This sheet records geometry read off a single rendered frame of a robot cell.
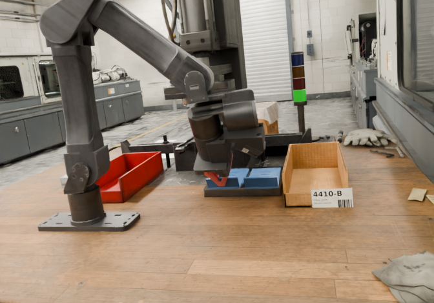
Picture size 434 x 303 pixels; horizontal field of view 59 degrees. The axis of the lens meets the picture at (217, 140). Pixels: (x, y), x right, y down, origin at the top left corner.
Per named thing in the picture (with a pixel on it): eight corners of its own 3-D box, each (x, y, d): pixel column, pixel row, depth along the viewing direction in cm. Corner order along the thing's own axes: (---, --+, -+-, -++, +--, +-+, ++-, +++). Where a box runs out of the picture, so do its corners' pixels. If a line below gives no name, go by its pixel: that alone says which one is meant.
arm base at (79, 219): (51, 181, 82) (28, 193, 75) (136, 179, 77) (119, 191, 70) (57, 216, 83) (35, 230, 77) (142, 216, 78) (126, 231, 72)
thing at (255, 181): (244, 191, 81) (243, 177, 80) (252, 170, 95) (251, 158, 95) (278, 190, 79) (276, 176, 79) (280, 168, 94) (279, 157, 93)
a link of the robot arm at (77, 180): (104, 151, 79) (78, 154, 80) (87, 162, 70) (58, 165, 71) (110, 180, 80) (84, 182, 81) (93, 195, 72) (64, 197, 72)
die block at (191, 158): (175, 171, 109) (172, 146, 108) (186, 162, 119) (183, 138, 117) (245, 169, 104) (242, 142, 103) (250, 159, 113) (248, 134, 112)
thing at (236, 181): (206, 191, 83) (205, 178, 82) (221, 170, 98) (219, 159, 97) (238, 190, 81) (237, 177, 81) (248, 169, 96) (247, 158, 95)
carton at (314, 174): (284, 212, 75) (281, 173, 73) (291, 173, 99) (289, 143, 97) (354, 211, 72) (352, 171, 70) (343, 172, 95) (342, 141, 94)
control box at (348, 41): (343, 55, 620) (342, 31, 613) (358, 54, 613) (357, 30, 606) (343, 56, 603) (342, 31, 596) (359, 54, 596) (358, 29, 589)
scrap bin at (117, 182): (77, 203, 90) (73, 179, 89) (126, 172, 114) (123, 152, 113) (123, 203, 87) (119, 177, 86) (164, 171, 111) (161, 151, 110)
